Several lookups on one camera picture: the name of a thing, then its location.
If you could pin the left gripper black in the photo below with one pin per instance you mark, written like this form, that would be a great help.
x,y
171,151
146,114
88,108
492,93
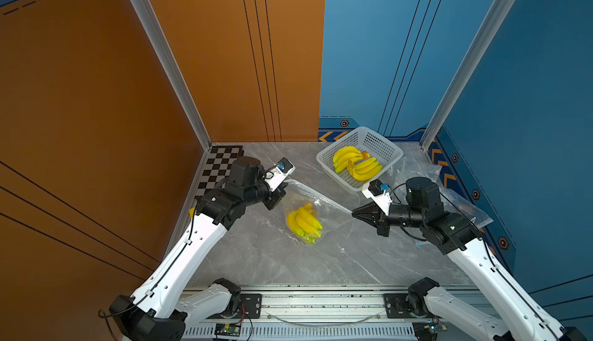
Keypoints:
x,y
275,195

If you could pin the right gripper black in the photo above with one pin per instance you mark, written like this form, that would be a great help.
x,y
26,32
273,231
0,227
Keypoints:
x,y
383,227

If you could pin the yellow banana bunch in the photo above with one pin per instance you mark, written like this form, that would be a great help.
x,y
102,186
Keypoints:
x,y
345,155
365,170
304,223

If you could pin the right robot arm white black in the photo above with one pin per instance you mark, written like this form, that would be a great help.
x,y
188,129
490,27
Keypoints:
x,y
520,317

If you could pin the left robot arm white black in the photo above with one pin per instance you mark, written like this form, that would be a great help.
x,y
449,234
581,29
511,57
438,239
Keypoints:
x,y
156,309

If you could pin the white perforated plastic basket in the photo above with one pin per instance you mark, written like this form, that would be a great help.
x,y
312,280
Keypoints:
x,y
365,139

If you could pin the black brown checkerboard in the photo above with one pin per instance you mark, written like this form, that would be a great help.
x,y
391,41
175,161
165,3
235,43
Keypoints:
x,y
217,166

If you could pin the right green circuit board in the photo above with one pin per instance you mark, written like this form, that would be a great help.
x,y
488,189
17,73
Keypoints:
x,y
435,328

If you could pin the green circuit board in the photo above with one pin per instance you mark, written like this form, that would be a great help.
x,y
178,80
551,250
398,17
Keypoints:
x,y
227,330
435,328

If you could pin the left green circuit board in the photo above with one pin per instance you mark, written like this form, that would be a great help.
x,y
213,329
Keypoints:
x,y
227,330

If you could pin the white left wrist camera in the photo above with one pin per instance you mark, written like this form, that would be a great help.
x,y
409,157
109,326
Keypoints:
x,y
279,172

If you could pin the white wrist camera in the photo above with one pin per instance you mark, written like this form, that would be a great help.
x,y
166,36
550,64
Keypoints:
x,y
279,172
380,193

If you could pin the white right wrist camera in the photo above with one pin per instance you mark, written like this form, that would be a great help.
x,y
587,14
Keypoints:
x,y
380,193

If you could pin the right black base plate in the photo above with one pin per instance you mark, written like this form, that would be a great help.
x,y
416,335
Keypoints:
x,y
405,306

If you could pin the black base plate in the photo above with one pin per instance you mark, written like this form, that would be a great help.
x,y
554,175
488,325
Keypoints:
x,y
250,302
405,306

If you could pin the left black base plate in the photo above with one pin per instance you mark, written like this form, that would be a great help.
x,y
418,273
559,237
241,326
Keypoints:
x,y
250,302

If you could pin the left aluminium corner post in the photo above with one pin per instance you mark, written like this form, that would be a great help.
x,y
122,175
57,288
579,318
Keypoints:
x,y
153,29

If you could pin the aluminium corner post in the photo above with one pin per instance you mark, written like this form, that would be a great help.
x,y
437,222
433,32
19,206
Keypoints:
x,y
488,29
153,29

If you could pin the right aluminium corner post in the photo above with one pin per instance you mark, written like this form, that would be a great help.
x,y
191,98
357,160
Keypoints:
x,y
488,29

